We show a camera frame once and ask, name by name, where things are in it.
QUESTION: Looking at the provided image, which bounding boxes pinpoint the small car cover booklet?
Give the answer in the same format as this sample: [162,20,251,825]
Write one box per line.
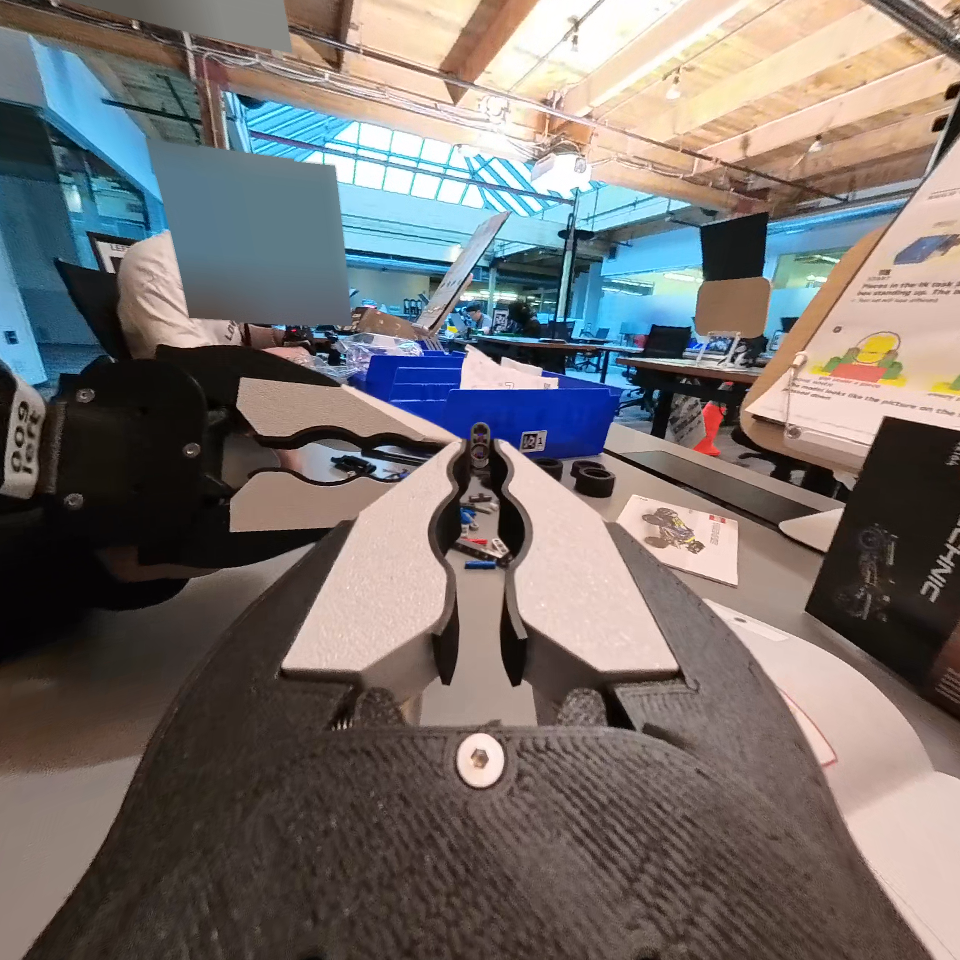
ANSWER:
[615,493,741,588]

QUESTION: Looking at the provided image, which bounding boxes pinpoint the open instruction booklet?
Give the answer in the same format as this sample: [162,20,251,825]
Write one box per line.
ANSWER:
[703,598,960,960]

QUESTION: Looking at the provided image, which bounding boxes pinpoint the tilted display board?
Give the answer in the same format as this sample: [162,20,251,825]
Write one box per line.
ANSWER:
[414,211,513,333]

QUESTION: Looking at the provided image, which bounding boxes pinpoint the black square panel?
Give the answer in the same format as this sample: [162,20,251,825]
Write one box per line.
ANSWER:
[699,211,771,283]

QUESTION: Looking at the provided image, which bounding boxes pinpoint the cardboard sign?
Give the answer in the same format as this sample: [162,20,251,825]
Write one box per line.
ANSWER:
[693,276,774,340]

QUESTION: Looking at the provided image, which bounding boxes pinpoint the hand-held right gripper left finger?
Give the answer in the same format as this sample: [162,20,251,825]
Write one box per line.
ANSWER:
[280,438,463,708]

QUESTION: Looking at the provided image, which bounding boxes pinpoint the white ceiling projector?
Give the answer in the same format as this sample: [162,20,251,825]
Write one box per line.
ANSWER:
[529,152,591,194]

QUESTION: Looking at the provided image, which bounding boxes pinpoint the instruction poster board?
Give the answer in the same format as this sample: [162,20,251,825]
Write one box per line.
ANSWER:
[737,138,960,475]

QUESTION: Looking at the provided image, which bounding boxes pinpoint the long wooden table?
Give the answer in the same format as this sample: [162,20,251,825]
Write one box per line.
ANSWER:
[615,354,766,391]

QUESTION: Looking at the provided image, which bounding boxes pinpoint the lego set box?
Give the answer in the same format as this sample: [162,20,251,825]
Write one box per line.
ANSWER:
[804,414,960,720]

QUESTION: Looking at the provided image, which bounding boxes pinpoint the white papers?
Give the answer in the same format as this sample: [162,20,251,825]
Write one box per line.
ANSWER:
[459,343,561,393]

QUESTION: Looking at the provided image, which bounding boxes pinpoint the clear plastic bag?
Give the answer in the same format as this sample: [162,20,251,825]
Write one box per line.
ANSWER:
[328,332,425,363]

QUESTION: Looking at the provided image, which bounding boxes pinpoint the orange cone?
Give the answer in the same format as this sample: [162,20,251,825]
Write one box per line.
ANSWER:
[692,399,726,459]

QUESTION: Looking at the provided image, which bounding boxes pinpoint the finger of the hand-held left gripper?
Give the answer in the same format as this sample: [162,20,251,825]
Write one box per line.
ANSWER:
[236,376,460,451]
[228,457,427,535]

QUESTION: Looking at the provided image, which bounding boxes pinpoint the black chair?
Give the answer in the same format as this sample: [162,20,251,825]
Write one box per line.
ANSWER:
[54,258,130,361]

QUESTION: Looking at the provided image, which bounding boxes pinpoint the white flat stand base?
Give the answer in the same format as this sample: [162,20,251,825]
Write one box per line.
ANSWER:
[778,507,846,555]

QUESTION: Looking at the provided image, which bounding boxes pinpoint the blue plastic bin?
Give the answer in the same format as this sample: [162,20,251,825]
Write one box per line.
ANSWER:
[347,351,468,406]
[386,371,622,456]

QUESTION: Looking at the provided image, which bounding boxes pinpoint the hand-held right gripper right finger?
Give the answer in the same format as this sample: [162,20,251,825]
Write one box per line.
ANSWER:
[495,439,681,696]

